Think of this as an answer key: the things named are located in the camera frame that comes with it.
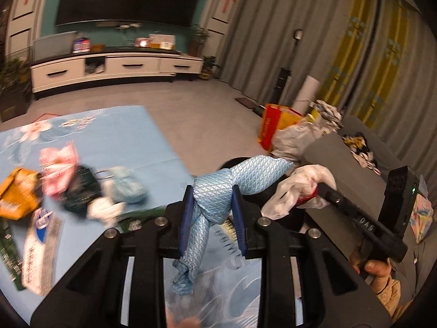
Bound potted plant on stand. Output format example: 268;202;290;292
0;58;33;122

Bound orange snack bag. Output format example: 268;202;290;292
0;167;42;221

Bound upright vacuum cleaner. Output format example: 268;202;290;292
270;29;303;104

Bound white rolled paper tube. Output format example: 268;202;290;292
292;75;320;115

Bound white medicine box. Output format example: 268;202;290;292
22;207;63;296

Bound light blue floral tablecloth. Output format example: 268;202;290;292
1;106;261;327

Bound white plastic bag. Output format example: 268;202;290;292
271;119;331;162
261;164;337;220

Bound pink plastic wrapper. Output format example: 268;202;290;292
39;141;79;198

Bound dark green crumpled wrapper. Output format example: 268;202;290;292
61;165;102;218

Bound light blue face mask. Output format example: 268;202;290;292
101;166;147;204

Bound grey curtain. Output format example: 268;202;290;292
220;0;436;181

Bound person's right hand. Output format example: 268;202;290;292
349;246;391;294

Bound white TV cabinet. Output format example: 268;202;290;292
30;50;204;94

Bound small potted plant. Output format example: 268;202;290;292
199;56;221;81

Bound green snack wrapper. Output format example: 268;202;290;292
0;218;25;291

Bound grey sofa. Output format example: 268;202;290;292
301;116;436;306

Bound light blue textured cloth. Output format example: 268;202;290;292
172;155;293;295

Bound red yellow shopping bag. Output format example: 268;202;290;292
258;104;303;152

